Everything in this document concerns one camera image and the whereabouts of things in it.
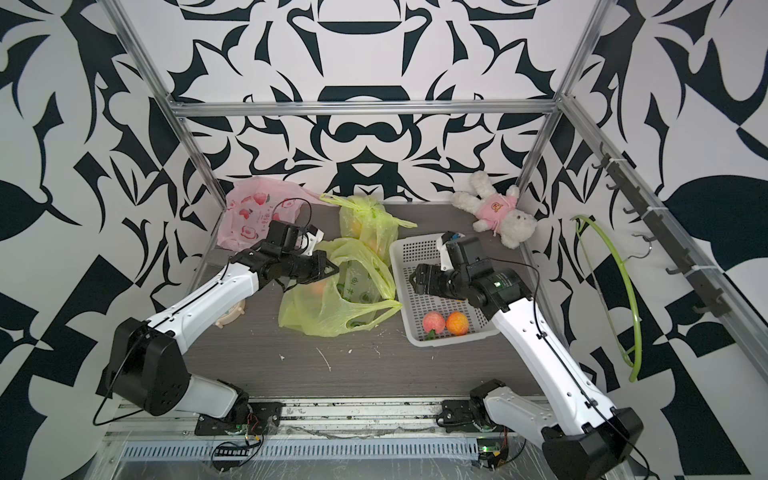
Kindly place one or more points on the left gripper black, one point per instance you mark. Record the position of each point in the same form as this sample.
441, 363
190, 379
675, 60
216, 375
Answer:
320, 260

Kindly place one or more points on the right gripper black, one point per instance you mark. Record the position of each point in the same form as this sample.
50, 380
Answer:
432, 272

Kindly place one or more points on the green plastic bag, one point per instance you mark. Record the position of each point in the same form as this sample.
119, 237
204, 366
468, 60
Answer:
358, 298
364, 218

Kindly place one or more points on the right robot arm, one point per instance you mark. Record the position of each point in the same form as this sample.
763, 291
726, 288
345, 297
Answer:
581, 433

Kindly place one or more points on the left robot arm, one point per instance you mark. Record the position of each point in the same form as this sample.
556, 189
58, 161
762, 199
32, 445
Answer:
146, 365

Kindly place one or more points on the orange peach front right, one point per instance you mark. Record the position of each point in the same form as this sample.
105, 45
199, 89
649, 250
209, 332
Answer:
457, 324

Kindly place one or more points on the pink plastic bag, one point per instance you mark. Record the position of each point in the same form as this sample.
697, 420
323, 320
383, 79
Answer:
253, 203

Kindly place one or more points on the small round clock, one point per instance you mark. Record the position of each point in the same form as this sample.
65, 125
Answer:
231, 314

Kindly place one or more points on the white plush bunny pink shirt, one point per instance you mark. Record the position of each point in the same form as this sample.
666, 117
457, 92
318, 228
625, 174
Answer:
495, 212

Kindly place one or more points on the green hoop hanger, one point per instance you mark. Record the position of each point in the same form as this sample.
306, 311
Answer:
632, 356

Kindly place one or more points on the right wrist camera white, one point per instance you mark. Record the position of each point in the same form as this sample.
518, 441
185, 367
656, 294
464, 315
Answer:
445, 245

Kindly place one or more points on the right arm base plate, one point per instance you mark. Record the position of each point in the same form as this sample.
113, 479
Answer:
474, 417

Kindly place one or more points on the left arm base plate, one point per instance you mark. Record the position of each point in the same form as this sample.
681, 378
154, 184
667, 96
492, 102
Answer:
252, 419

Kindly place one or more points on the black wall hook rack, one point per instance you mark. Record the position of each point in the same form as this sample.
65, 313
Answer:
667, 232

